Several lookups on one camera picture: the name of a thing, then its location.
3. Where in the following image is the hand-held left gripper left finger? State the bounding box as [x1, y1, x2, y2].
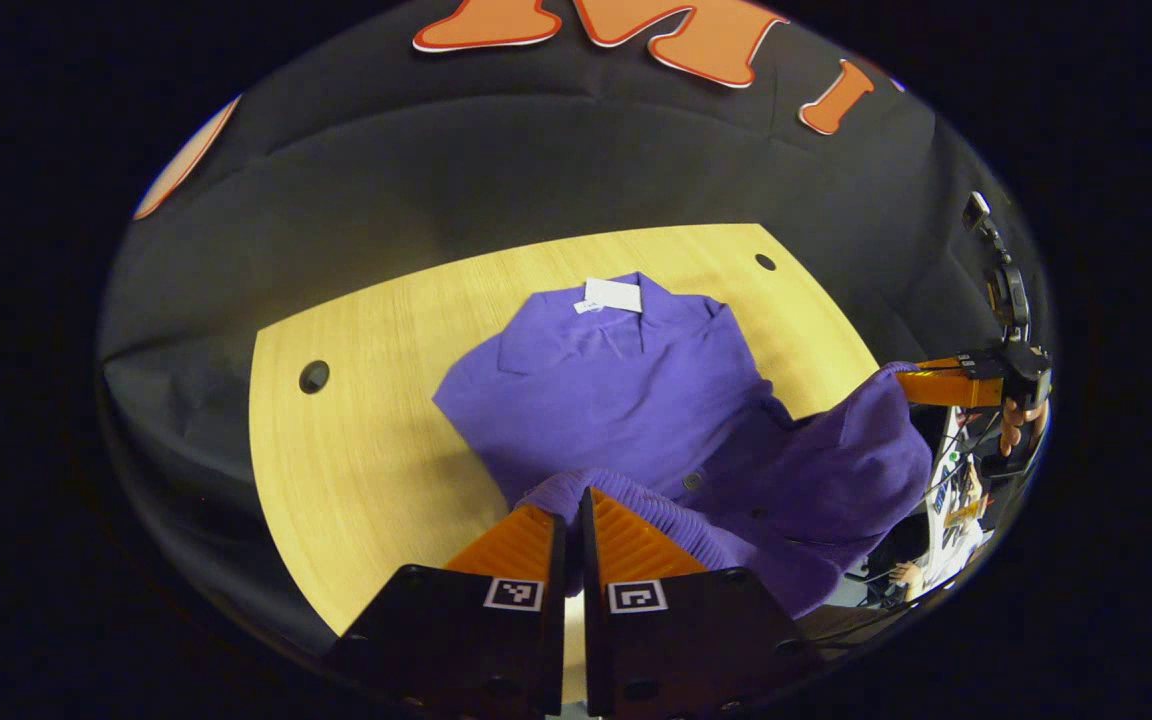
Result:
[326, 503, 567, 719]

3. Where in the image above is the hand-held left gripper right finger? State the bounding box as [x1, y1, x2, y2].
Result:
[579, 487, 822, 719]

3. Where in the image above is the purple knitted cardigan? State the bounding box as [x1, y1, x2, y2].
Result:
[433, 272, 934, 619]

